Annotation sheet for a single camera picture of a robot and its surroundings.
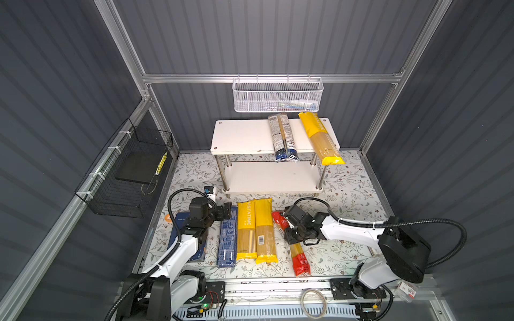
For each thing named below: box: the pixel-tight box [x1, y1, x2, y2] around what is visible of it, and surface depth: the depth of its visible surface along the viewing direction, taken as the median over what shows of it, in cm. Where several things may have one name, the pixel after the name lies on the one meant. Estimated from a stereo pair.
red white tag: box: [398, 281, 417, 299], surface depth 74 cm
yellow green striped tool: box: [155, 151, 168, 176], surface depth 80 cm
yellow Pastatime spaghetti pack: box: [236, 199, 258, 261], surface depth 88 cm
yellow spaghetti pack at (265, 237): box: [254, 197, 279, 265], surface depth 88 cm
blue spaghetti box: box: [216, 205, 238, 269], surface depth 84 cm
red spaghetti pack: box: [271, 211, 312, 277], surface depth 78 cm
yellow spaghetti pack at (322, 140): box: [298, 111, 346, 166], surface depth 75 cm
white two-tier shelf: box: [210, 117, 341, 195], surface depth 86 cm
